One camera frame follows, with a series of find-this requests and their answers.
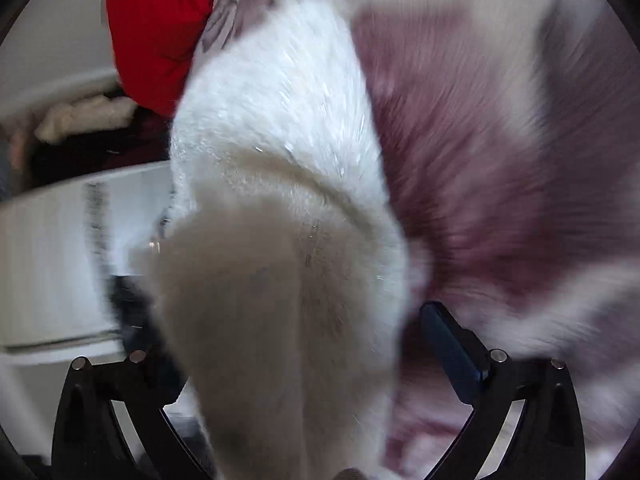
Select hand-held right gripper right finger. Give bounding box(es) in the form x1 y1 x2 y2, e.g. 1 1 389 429
419 301 586 480

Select red quilt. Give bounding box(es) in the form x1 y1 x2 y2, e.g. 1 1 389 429
106 0 232 117

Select white wardrobe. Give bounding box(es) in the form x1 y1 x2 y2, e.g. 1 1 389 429
0 70 175 363

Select purple floral blanket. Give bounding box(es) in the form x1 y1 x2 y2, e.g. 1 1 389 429
197 0 640 480

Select white fuzzy jacket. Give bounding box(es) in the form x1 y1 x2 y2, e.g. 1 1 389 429
131 0 432 480

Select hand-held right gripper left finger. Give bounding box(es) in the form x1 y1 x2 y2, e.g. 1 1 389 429
51 350 216 480

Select beige hanging coat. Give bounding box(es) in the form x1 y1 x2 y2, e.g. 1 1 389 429
34 95 137 144

